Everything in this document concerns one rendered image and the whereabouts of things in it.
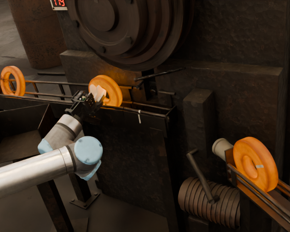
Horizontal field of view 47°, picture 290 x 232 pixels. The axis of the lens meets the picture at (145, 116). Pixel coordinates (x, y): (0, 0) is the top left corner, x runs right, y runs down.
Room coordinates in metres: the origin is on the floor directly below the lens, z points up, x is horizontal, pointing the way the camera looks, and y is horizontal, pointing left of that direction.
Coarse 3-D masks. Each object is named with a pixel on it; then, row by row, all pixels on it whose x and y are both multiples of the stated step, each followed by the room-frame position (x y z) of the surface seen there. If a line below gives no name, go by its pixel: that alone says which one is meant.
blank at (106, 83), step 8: (96, 80) 1.25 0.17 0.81; (104, 80) 1.22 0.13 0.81; (112, 80) 1.23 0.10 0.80; (88, 88) 1.29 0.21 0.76; (104, 88) 1.23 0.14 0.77; (112, 88) 1.20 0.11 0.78; (112, 96) 1.21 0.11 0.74; (120, 96) 1.20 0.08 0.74; (104, 104) 1.24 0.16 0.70; (112, 104) 1.21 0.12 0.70; (120, 104) 1.22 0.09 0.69
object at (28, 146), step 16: (0, 112) 1.31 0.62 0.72; (16, 112) 1.31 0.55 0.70; (32, 112) 1.31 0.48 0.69; (48, 112) 1.25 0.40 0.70; (0, 128) 1.32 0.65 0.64; (16, 128) 1.31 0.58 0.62; (32, 128) 1.31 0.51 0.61; (48, 128) 1.19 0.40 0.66; (0, 144) 1.26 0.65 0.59; (16, 144) 1.23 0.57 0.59; (32, 144) 1.19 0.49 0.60; (0, 160) 1.13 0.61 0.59; (48, 192) 1.18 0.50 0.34; (48, 208) 1.18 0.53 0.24; (64, 208) 1.23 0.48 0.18; (64, 224) 1.18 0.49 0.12; (80, 224) 1.26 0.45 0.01
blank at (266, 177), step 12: (240, 144) 0.73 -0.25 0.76; (252, 144) 0.69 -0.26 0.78; (240, 156) 0.73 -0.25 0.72; (252, 156) 0.68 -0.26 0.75; (264, 156) 0.65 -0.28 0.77; (240, 168) 0.73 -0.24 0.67; (252, 168) 0.71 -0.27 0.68; (264, 168) 0.63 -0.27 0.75; (276, 168) 0.63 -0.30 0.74; (252, 180) 0.68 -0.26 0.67; (264, 180) 0.63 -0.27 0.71; (276, 180) 0.62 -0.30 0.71
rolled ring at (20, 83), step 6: (12, 66) 1.72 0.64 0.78; (6, 72) 1.72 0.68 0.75; (12, 72) 1.68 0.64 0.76; (18, 72) 1.67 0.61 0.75; (0, 78) 1.75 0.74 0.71; (6, 78) 1.74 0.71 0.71; (18, 78) 1.65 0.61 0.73; (0, 84) 1.74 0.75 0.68; (6, 84) 1.73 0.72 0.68; (18, 84) 1.64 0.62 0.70; (24, 84) 1.65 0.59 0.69; (6, 90) 1.71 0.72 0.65; (18, 90) 1.63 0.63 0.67; (24, 90) 1.64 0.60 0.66
